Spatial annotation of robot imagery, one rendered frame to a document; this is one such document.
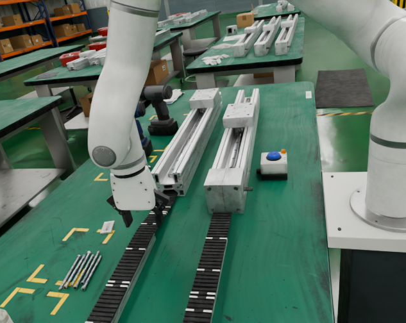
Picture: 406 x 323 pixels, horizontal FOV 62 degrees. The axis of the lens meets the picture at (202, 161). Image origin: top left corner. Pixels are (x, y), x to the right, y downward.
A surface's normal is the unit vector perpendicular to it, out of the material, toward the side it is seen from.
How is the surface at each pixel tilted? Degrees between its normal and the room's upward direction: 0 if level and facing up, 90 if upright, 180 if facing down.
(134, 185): 87
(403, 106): 127
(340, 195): 1
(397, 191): 90
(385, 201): 91
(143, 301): 0
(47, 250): 0
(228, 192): 90
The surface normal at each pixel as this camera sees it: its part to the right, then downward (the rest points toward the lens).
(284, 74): -0.26, 0.48
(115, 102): 0.12, -0.14
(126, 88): 0.26, -0.29
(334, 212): -0.17, -0.88
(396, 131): -0.59, 0.50
